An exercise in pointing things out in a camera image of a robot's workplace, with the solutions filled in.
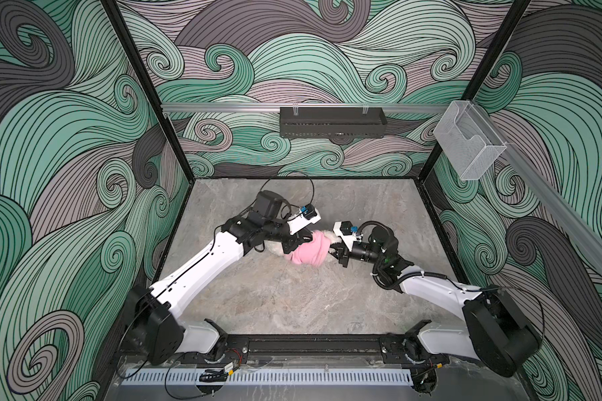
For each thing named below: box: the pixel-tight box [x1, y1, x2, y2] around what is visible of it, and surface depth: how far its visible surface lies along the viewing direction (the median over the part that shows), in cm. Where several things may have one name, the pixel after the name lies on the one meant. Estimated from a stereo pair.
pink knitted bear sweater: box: [288, 229, 332, 267], surface depth 72 cm
